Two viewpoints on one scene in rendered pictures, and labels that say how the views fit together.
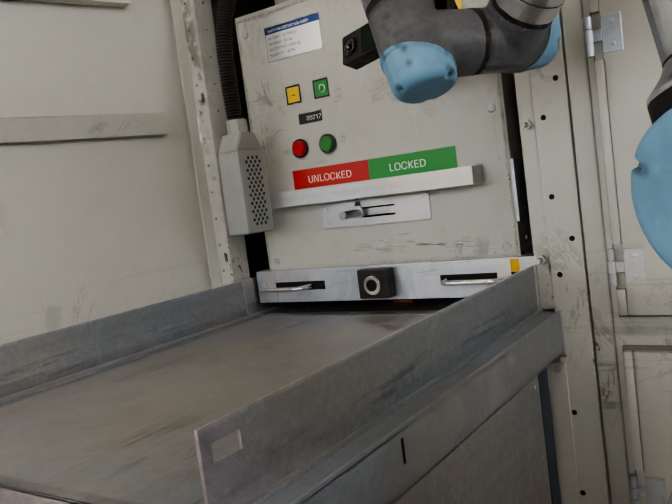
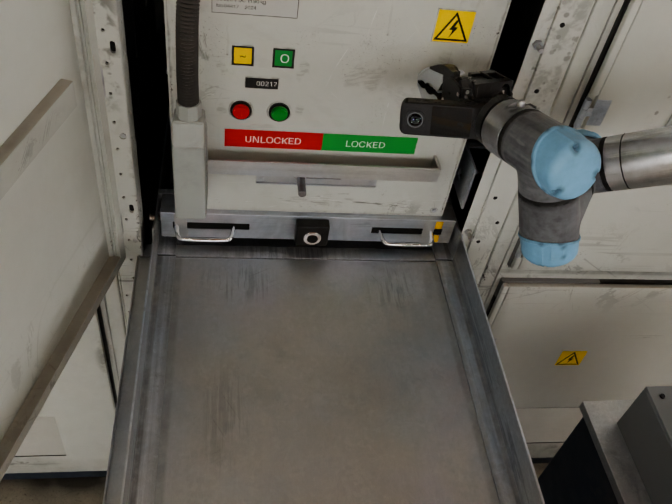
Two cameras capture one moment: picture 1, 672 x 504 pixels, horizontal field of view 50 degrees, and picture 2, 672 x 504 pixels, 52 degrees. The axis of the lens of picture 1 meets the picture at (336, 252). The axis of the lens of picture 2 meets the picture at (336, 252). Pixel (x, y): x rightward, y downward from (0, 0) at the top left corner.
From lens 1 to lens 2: 1.06 m
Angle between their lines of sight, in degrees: 58
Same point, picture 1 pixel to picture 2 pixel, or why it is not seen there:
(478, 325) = (484, 342)
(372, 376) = (528, 478)
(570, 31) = (564, 94)
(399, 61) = (556, 255)
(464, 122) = not seen: hidden behind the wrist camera
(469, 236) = (405, 201)
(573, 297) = (481, 253)
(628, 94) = not seen: hidden behind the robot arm
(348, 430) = not seen: outside the picture
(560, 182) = (506, 190)
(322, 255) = (247, 201)
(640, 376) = (508, 297)
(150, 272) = (69, 260)
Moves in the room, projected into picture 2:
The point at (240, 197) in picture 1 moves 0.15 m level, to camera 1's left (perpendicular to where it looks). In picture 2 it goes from (200, 189) to (108, 226)
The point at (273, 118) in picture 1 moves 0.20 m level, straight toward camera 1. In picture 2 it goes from (207, 73) to (294, 141)
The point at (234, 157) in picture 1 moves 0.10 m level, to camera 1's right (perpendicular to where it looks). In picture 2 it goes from (199, 154) to (256, 133)
